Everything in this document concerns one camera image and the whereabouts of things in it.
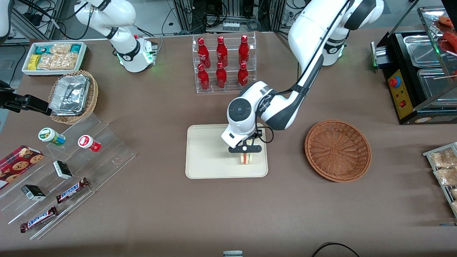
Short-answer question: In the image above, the steel warmer pan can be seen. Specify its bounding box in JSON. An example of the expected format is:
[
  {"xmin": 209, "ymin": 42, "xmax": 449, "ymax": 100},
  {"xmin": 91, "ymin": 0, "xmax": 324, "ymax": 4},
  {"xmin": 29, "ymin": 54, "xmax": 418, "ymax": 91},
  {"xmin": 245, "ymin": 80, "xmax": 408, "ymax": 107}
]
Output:
[
  {"xmin": 403, "ymin": 35, "xmax": 443, "ymax": 68},
  {"xmin": 417, "ymin": 68, "xmax": 457, "ymax": 100}
]

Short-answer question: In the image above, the black looped cable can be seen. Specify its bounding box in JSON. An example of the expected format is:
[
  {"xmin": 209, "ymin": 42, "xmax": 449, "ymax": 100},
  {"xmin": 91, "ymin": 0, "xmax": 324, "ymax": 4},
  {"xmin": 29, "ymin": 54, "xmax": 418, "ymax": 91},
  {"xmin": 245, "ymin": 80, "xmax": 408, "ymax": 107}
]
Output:
[{"xmin": 311, "ymin": 242, "xmax": 360, "ymax": 257}]

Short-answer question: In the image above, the stack of foil trays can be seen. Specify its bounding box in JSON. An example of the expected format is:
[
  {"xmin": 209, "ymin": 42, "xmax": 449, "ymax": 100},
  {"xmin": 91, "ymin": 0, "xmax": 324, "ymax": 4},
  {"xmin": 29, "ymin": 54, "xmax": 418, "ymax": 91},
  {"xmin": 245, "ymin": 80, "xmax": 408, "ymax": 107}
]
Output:
[{"xmin": 49, "ymin": 74, "xmax": 90, "ymax": 116}]

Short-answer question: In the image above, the white cup green lid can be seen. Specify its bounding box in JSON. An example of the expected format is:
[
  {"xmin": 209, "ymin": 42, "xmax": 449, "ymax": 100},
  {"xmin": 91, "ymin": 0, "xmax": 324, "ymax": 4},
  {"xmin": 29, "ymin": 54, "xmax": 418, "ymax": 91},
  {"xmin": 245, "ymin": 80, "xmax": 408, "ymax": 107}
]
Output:
[{"xmin": 38, "ymin": 127, "xmax": 66, "ymax": 146}]

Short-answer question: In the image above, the large clear cracker bag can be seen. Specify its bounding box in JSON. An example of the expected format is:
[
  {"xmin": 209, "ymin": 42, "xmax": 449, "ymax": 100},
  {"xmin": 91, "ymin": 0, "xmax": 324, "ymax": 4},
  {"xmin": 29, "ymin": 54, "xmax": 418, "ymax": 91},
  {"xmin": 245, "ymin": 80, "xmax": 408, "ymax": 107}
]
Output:
[{"xmin": 37, "ymin": 53, "xmax": 79, "ymax": 70}]

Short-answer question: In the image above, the small dark carton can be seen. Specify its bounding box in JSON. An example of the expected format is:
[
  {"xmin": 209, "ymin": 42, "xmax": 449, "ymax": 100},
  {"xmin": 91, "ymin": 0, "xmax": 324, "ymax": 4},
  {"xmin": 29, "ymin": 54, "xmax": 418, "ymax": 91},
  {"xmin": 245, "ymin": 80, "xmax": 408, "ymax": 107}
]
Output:
[
  {"xmin": 21, "ymin": 184, "xmax": 46, "ymax": 201},
  {"xmin": 53, "ymin": 160, "xmax": 73, "ymax": 180}
]

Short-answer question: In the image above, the white cup red lid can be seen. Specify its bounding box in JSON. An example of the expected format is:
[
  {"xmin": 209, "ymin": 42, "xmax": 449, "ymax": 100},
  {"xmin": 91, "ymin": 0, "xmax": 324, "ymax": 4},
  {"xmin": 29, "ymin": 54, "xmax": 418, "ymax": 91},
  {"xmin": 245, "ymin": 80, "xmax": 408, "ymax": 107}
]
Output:
[{"xmin": 78, "ymin": 135, "xmax": 101, "ymax": 153}]

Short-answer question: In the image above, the white plastic snack bin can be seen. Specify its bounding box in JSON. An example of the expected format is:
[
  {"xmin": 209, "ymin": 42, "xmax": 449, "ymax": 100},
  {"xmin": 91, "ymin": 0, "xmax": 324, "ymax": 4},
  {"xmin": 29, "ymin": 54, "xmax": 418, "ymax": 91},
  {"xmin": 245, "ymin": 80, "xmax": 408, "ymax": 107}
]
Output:
[{"xmin": 21, "ymin": 41, "xmax": 87, "ymax": 77}]

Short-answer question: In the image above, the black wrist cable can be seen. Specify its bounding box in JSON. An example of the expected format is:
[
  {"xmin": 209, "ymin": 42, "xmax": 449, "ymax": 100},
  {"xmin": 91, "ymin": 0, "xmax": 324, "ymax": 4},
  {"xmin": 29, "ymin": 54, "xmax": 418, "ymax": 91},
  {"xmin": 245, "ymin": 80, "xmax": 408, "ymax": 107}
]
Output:
[{"xmin": 255, "ymin": 123, "xmax": 275, "ymax": 144}]

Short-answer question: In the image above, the tray of packaged snacks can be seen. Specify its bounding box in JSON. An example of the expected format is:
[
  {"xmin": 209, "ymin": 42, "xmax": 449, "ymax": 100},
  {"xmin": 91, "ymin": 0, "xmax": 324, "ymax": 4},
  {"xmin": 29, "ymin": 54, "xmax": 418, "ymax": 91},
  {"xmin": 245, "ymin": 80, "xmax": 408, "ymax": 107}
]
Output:
[{"xmin": 423, "ymin": 142, "xmax": 457, "ymax": 219}]

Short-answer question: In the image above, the tan wicker basket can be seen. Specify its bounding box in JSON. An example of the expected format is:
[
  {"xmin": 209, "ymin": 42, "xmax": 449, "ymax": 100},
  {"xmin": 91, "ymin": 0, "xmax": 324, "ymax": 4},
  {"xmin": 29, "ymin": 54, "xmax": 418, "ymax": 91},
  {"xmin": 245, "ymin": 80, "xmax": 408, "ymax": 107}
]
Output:
[{"xmin": 48, "ymin": 70, "xmax": 99, "ymax": 125}]

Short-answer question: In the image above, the brown round wicker basket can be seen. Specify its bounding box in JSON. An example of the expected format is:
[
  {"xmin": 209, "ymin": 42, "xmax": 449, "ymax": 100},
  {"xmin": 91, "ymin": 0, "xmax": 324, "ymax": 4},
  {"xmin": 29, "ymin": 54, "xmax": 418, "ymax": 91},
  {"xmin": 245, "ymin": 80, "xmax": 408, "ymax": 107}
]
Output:
[{"xmin": 305, "ymin": 120, "xmax": 372, "ymax": 183}]

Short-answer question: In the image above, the clear acrylic stepped display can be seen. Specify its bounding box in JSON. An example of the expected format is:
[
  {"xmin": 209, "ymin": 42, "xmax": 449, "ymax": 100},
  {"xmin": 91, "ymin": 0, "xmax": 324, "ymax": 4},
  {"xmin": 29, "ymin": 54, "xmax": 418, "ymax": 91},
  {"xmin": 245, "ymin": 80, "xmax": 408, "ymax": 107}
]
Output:
[{"xmin": 0, "ymin": 114, "xmax": 138, "ymax": 240}]

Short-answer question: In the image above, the Snickers bar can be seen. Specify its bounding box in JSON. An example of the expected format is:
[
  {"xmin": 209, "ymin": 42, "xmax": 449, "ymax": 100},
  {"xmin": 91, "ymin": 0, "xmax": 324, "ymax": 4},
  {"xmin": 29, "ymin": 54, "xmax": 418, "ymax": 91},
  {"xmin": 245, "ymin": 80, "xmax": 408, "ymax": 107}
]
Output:
[
  {"xmin": 56, "ymin": 177, "xmax": 90, "ymax": 204},
  {"xmin": 20, "ymin": 206, "xmax": 58, "ymax": 233}
]

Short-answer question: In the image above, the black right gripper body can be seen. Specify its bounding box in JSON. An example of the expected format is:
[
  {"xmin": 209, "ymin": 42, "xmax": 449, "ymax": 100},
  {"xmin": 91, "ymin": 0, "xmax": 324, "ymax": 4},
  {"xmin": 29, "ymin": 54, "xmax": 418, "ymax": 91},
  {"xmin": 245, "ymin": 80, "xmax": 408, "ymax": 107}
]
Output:
[{"xmin": 0, "ymin": 80, "xmax": 17, "ymax": 112}]

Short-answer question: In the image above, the clear acrylic bottle rack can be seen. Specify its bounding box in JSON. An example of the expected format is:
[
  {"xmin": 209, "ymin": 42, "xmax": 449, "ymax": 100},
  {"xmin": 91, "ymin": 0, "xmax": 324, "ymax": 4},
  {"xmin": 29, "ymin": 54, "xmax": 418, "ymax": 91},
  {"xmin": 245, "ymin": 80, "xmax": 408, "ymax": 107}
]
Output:
[{"xmin": 192, "ymin": 32, "xmax": 257, "ymax": 94}]

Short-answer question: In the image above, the red cola bottle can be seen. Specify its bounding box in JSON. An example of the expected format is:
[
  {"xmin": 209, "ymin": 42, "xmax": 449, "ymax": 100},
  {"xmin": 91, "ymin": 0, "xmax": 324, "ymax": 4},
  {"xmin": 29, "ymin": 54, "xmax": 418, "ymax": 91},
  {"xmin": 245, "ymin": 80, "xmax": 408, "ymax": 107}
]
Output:
[
  {"xmin": 238, "ymin": 35, "xmax": 250, "ymax": 65},
  {"xmin": 238, "ymin": 62, "xmax": 249, "ymax": 87},
  {"xmin": 197, "ymin": 64, "xmax": 210, "ymax": 91},
  {"xmin": 216, "ymin": 62, "xmax": 227, "ymax": 89},
  {"xmin": 197, "ymin": 37, "xmax": 211, "ymax": 68},
  {"xmin": 216, "ymin": 36, "xmax": 228, "ymax": 67}
]

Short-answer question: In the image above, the cream plastic tray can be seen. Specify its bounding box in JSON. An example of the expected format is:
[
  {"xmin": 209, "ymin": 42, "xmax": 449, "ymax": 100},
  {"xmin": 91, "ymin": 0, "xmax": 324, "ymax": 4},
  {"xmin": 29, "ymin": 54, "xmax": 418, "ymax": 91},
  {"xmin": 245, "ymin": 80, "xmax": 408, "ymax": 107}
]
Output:
[{"xmin": 185, "ymin": 124, "xmax": 268, "ymax": 179}]

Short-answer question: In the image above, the red cookie box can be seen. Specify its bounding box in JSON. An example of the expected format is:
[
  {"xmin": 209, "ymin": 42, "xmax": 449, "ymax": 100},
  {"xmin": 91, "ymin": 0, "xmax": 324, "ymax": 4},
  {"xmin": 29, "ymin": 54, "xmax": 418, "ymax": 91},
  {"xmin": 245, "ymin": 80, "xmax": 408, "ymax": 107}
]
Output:
[{"xmin": 0, "ymin": 145, "xmax": 44, "ymax": 191}]

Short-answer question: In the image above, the black food warmer yellow panel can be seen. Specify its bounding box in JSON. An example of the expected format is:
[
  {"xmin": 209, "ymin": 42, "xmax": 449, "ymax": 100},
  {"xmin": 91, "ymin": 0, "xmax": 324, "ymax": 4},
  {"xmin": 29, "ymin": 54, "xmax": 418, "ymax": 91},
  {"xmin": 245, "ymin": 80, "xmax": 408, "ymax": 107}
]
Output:
[{"xmin": 370, "ymin": 6, "xmax": 457, "ymax": 125}]

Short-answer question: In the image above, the small clear cracker bag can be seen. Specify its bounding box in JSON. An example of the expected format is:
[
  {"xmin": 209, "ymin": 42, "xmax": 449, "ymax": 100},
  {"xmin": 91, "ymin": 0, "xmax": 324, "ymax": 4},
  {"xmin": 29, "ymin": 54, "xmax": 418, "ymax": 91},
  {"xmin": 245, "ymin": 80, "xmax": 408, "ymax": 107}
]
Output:
[{"xmin": 50, "ymin": 44, "xmax": 72, "ymax": 55}]

